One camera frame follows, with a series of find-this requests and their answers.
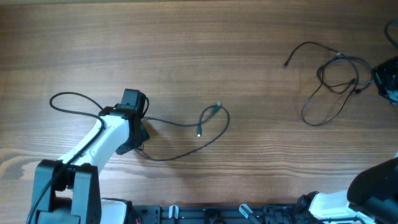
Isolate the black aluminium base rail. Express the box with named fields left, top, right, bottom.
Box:
left=124, top=203, right=352, bottom=224

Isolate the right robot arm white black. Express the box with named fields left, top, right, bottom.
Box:
left=293, top=157, right=397, bottom=224

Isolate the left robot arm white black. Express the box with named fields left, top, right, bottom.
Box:
left=27, top=89, right=149, bottom=223

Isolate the thin black cable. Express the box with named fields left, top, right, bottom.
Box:
left=282, top=41, right=361, bottom=127

